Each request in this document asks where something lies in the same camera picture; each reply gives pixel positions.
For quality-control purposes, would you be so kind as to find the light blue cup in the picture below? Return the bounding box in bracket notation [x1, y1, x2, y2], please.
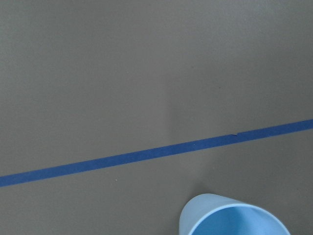
[179, 193, 290, 235]

